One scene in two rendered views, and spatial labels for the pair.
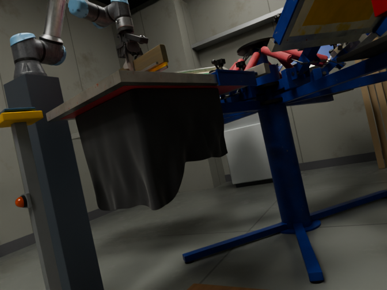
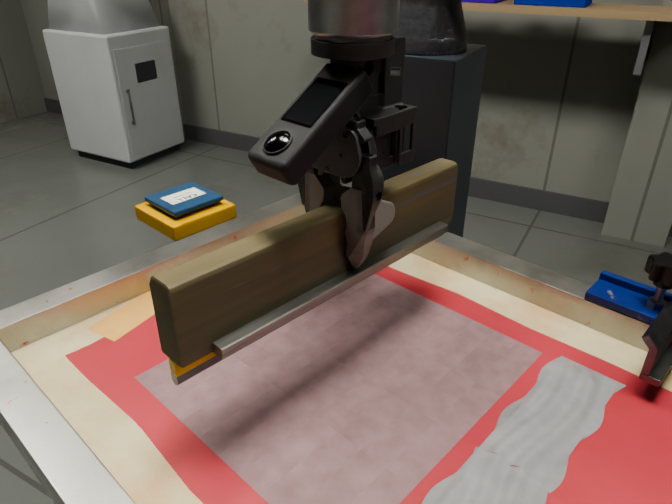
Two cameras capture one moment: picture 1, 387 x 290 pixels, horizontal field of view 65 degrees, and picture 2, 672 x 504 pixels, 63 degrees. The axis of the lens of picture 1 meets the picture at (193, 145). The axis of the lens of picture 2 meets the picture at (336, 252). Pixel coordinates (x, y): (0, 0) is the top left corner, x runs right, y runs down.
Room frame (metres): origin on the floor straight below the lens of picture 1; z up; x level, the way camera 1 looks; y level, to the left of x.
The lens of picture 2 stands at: (1.37, -0.30, 1.36)
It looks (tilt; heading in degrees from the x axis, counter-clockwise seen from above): 29 degrees down; 90
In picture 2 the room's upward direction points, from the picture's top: straight up
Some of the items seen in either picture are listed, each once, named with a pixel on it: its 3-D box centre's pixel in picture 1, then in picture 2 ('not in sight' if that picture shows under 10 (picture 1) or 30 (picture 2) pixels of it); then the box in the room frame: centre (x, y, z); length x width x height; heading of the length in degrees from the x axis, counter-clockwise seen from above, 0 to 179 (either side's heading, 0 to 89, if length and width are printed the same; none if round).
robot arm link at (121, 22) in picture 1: (124, 25); (350, 10); (1.38, 0.19, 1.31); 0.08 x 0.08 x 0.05
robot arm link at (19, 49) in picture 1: (26, 48); not in sight; (1.52, 0.71, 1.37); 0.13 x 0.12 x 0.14; 151
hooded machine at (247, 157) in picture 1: (251, 140); not in sight; (4.53, -0.85, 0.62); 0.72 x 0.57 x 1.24; 61
